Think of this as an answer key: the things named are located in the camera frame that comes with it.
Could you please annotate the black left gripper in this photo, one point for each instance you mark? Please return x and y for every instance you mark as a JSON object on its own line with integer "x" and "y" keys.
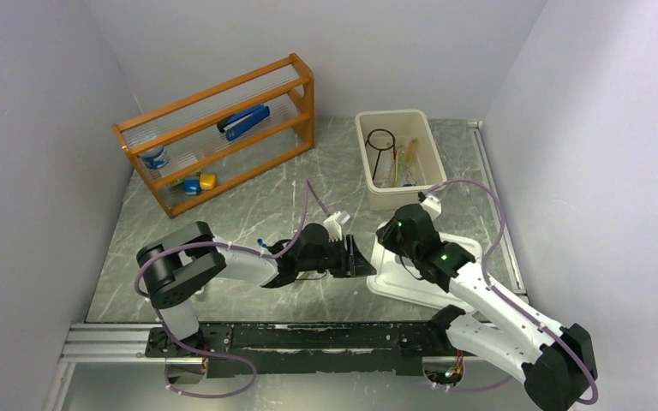
{"x": 351, "y": 263}

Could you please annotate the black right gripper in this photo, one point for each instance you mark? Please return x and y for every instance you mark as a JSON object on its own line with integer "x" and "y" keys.
{"x": 385, "y": 236}

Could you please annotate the white bin lid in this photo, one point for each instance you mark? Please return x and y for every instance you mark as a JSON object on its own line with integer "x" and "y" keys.
{"x": 400, "y": 280}

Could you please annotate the colourful plastic spoons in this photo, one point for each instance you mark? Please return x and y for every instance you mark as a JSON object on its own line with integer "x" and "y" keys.
{"x": 398, "y": 165}

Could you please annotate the tan test tube brush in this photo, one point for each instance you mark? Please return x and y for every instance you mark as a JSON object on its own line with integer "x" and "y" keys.
{"x": 410, "y": 156}

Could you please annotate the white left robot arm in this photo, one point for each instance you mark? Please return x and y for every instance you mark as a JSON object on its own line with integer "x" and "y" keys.
{"x": 180, "y": 264}

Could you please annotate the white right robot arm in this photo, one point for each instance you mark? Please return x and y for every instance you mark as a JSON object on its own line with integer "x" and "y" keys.
{"x": 554, "y": 363}

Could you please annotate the beige plastic bin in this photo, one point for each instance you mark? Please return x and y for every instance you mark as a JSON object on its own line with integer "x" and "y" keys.
{"x": 378, "y": 134}

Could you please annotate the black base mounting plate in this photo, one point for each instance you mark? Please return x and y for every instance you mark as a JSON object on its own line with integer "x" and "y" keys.
{"x": 402, "y": 347}

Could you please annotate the blue yellow small objects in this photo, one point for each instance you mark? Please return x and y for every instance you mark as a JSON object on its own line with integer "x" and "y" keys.
{"x": 194, "y": 185}

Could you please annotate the blue stapler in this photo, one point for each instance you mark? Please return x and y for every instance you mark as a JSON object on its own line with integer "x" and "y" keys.
{"x": 234, "y": 126}

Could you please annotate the orange wooden rack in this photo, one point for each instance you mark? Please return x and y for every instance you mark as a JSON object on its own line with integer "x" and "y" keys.
{"x": 187, "y": 130}

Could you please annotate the blue white tape roll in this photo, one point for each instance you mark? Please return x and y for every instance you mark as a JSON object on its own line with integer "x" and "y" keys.
{"x": 155, "y": 158}

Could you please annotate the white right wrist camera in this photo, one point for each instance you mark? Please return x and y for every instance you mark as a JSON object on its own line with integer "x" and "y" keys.
{"x": 430, "y": 204}

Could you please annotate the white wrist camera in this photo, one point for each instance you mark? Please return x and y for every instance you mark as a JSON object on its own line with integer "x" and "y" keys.
{"x": 334, "y": 225}
{"x": 430, "y": 204}

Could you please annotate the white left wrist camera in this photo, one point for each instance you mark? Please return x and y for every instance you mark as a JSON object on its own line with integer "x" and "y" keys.
{"x": 334, "y": 225}

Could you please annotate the aluminium frame rail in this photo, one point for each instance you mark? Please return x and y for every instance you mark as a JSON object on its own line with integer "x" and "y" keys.
{"x": 107, "y": 344}

